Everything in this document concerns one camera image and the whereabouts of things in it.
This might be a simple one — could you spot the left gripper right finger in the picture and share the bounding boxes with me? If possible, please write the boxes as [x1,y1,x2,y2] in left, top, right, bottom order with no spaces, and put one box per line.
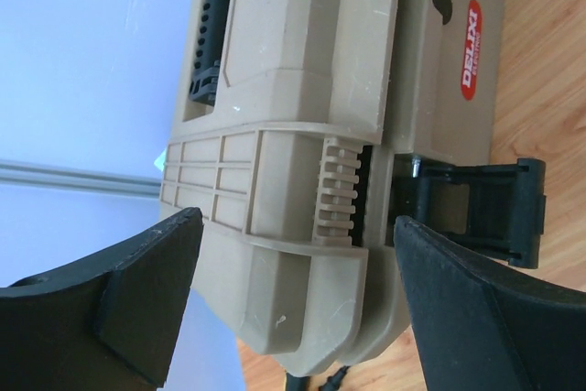
[394,216,585,390]

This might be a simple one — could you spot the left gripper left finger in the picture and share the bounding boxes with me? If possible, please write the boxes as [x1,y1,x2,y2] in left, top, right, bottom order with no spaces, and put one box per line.
[1,208,203,390]

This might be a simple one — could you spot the black handled pliers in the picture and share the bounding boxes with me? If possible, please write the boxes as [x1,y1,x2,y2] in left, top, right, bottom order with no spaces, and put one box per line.
[286,365,352,391]

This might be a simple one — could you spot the tan plastic tool box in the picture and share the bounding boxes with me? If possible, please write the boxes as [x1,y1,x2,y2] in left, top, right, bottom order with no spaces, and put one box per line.
[159,0,545,376]

